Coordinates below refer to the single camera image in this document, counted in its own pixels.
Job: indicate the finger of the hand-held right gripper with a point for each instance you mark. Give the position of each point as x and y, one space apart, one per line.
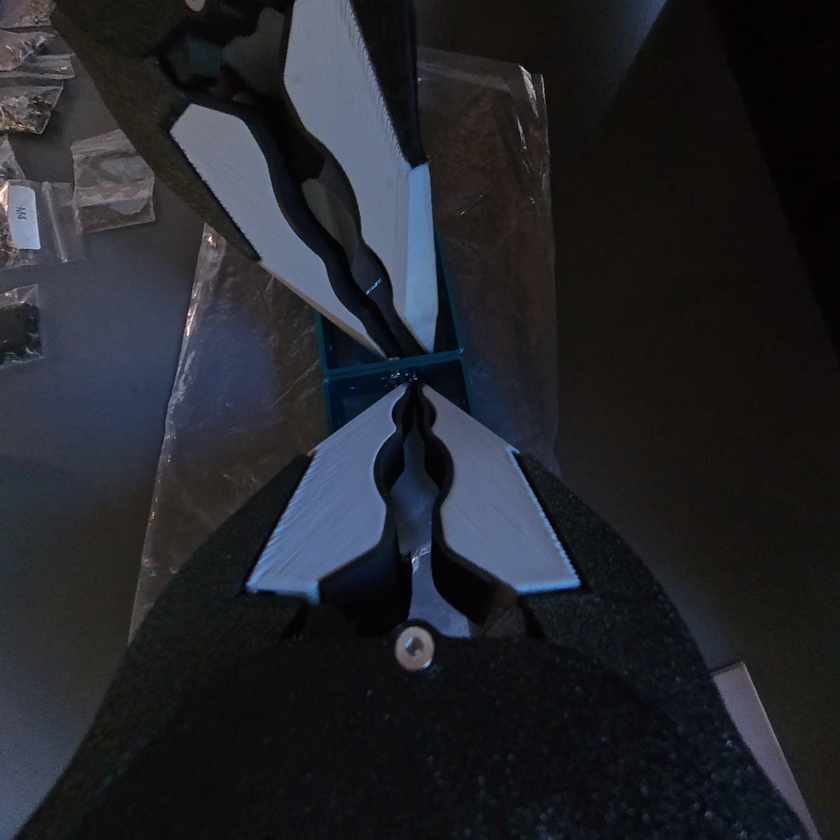
348 98
243 184

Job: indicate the pile of small hardware bags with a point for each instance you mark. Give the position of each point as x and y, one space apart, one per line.
105 184

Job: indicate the white instruction booklet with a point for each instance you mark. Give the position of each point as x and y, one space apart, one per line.
761 741

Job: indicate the blue metal bracket assembly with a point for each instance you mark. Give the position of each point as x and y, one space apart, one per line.
354 387

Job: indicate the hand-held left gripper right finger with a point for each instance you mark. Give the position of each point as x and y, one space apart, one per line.
505 525

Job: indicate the grey desk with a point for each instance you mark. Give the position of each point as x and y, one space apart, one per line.
656 394

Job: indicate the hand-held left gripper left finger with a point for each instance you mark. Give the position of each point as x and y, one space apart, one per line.
328 525

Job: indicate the large clear plastic bag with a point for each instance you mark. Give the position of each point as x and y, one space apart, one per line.
243 394

